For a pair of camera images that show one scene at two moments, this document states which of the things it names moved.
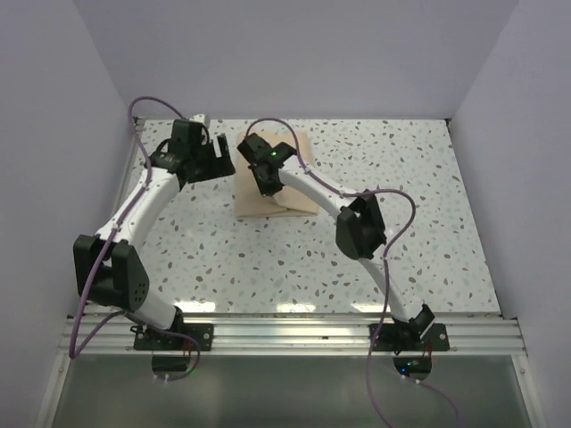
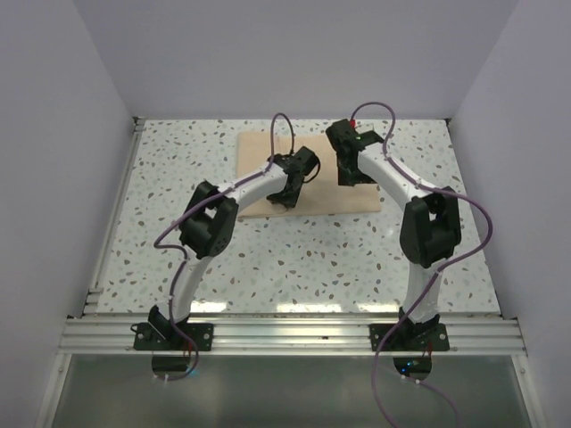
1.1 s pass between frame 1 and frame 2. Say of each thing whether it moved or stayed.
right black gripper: moved
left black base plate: stayed
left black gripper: moved
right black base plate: stayed
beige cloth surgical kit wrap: moved
